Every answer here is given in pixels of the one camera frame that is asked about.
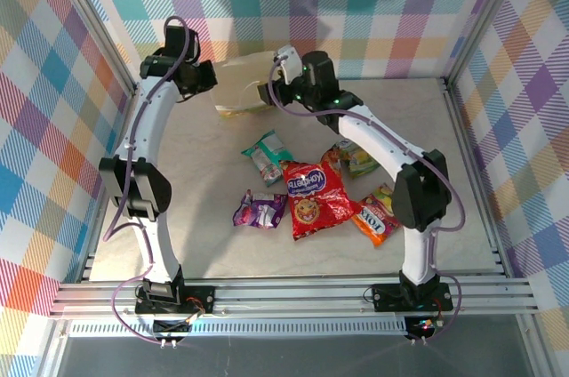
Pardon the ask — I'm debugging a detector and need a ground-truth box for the white paper bag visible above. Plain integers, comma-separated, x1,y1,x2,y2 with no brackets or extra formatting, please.
212,51,285,121

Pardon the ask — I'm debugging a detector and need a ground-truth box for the teal white snack packet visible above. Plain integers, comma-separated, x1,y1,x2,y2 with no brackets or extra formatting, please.
241,129,294,188

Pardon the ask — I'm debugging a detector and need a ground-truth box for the yellow green snack packet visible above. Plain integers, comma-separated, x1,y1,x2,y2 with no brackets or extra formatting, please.
340,139,381,180

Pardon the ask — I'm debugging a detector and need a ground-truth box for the large red candy bag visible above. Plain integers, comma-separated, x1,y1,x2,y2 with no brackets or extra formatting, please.
278,158,364,243

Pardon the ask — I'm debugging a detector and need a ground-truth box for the purple snack packet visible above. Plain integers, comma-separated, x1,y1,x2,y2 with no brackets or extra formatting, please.
233,189,288,230

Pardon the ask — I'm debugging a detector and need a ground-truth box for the small black controller board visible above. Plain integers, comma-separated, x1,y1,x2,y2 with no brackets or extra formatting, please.
406,317,439,339
152,317,193,337

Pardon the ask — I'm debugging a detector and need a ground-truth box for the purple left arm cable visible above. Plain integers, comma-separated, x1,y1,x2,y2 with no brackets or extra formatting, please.
102,15,199,347

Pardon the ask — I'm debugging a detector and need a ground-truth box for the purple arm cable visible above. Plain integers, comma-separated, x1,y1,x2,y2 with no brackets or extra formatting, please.
102,15,199,347
268,56,468,347

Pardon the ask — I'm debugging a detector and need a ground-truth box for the aluminium frame post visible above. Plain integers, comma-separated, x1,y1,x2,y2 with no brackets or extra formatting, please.
44,0,137,96
442,0,534,84

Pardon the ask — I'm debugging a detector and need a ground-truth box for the aluminium side rail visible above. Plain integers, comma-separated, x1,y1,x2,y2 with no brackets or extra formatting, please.
439,76,512,280
75,83,139,285

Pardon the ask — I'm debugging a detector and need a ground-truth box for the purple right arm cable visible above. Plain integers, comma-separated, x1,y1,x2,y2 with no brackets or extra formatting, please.
268,56,468,347

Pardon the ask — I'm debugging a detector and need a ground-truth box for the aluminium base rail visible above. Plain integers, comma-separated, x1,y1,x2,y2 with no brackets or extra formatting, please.
48,277,541,319

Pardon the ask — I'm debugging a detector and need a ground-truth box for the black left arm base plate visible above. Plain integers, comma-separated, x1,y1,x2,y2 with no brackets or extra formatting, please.
134,281,217,314

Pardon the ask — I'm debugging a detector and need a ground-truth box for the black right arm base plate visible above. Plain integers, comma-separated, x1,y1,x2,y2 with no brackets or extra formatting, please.
371,281,454,312

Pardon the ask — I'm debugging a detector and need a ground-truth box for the white perforated cable tray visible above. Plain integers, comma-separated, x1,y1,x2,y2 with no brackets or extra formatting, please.
68,321,410,337

